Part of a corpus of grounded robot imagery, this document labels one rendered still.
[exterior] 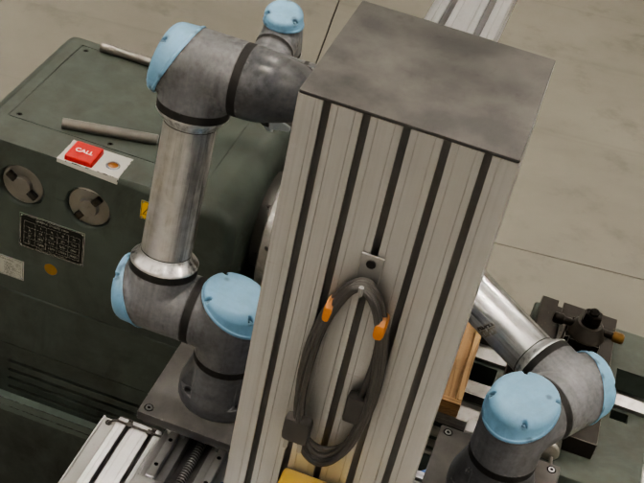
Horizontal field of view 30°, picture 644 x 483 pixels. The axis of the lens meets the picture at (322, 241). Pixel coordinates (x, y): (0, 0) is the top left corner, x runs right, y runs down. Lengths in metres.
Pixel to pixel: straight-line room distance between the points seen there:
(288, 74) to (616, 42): 4.70
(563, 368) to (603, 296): 2.55
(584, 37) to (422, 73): 5.01
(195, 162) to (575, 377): 0.71
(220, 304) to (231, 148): 0.68
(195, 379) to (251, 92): 0.54
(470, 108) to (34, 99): 1.48
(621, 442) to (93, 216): 1.20
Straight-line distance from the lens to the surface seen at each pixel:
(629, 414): 2.85
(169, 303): 2.00
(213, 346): 2.00
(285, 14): 2.26
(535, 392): 1.97
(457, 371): 2.72
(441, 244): 1.35
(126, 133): 2.54
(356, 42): 1.41
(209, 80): 1.81
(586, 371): 2.06
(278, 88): 1.80
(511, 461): 1.98
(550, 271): 4.61
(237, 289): 2.00
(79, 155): 2.47
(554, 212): 4.94
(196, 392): 2.08
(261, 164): 2.56
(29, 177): 2.56
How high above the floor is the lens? 2.69
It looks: 37 degrees down
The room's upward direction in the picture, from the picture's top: 13 degrees clockwise
